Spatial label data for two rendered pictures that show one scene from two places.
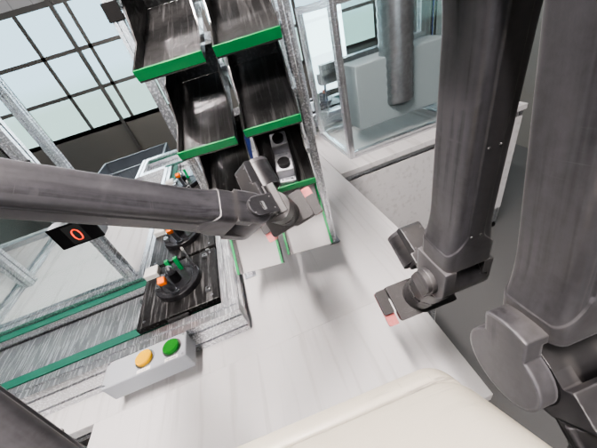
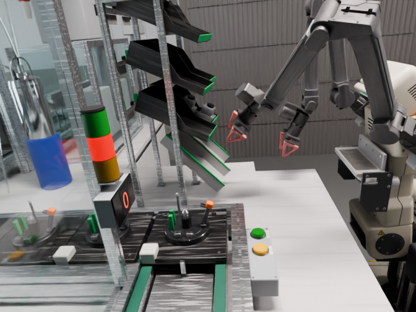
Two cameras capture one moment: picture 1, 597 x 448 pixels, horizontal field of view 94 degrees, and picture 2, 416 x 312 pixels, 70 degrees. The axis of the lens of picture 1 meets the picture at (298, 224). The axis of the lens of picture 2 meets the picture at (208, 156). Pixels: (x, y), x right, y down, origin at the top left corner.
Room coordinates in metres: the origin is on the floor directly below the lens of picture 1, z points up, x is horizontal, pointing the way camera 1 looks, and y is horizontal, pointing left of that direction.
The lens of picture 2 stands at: (0.41, 1.14, 1.53)
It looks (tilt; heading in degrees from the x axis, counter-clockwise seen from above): 22 degrees down; 283
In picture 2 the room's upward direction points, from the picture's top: 5 degrees counter-clockwise
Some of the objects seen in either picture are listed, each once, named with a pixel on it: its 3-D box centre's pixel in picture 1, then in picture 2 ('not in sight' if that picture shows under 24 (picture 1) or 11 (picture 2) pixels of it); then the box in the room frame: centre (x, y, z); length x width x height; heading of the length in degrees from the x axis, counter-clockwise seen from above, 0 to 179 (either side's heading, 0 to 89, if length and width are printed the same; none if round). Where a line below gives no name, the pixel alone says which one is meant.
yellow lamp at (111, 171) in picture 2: not in sight; (106, 167); (0.75, 0.61, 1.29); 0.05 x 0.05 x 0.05
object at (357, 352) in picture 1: (258, 332); (247, 226); (0.49, 0.21, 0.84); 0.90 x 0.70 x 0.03; 95
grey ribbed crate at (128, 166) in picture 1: (139, 171); not in sight; (2.62, 1.28, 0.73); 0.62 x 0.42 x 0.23; 97
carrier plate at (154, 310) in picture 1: (181, 285); (188, 233); (0.66, 0.41, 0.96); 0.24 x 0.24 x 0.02; 7
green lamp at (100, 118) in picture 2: not in sight; (95, 122); (0.75, 0.61, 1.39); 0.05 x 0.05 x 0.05
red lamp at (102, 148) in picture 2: not in sight; (101, 145); (0.75, 0.61, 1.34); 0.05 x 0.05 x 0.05
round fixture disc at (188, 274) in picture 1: (179, 281); (187, 228); (0.66, 0.41, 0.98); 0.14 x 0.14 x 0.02
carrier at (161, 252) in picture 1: (178, 228); (106, 223); (0.91, 0.44, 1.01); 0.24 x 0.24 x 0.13; 7
